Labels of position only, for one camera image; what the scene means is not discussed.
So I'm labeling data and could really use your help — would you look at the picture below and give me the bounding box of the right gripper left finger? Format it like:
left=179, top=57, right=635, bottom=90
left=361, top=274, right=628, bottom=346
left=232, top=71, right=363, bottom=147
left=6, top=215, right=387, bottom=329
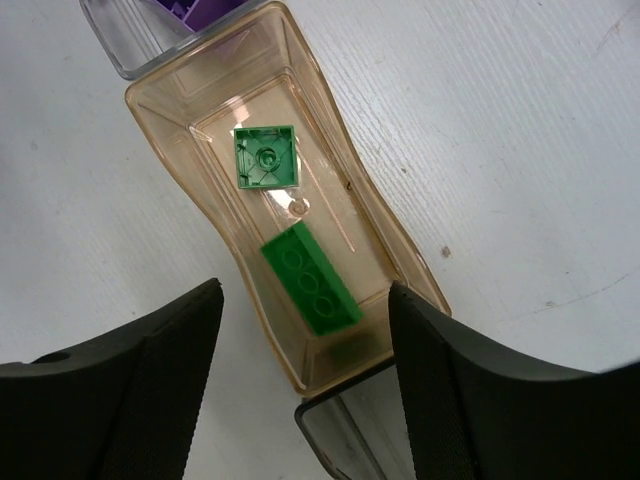
left=1, top=278, right=224, bottom=479

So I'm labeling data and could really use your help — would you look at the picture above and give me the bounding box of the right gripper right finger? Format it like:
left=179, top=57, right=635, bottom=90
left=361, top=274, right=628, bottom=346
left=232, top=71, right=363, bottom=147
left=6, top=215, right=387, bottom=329
left=388, top=283, right=639, bottom=479

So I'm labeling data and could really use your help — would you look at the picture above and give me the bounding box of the green square lego block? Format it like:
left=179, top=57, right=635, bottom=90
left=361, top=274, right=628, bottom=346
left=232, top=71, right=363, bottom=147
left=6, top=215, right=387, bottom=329
left=233, top=125, right=299, bottom=190

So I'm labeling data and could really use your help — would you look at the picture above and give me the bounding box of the purple lego block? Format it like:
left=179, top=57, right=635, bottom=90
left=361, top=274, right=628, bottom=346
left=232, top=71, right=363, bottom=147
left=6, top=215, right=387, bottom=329
left=150, top=0, right=244, bottom=35

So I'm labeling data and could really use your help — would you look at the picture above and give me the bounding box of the grey container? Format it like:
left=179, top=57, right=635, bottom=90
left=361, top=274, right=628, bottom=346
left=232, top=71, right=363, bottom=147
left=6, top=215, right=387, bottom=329
left=294, top=359, right=416, bottom=480

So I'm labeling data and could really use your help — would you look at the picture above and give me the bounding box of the orange container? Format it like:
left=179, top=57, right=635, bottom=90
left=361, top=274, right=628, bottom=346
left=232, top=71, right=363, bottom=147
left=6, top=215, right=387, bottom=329
left=125, top=1, right=449, bottom=397

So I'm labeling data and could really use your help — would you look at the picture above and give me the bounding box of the clear container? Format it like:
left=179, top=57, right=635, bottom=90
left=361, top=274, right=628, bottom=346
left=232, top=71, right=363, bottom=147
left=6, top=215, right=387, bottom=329
left=80, top=0, right=264, bottom=81

